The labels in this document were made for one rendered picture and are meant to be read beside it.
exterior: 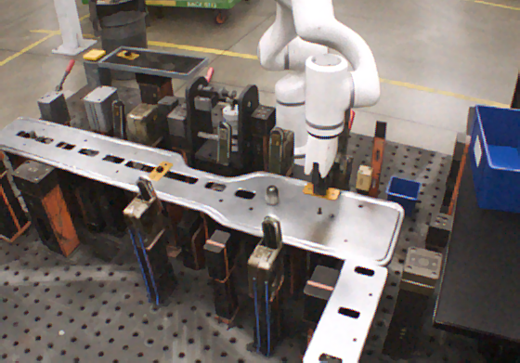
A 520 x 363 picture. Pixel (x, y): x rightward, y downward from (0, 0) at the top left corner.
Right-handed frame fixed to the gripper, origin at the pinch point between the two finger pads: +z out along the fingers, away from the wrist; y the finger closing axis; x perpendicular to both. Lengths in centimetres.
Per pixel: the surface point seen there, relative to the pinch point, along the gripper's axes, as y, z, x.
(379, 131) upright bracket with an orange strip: -15.0, -7.9, 9.8
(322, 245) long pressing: 10.1, 9.4, 4.2
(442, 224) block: 2.0, 1.5, 29.6
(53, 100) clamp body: -15, 4, -102
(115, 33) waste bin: -201, 65, -235
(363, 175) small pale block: -11.0, 3.2, 7.8
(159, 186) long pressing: 5.6, 9.4, -43.3
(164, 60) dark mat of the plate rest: -35, -7, -65
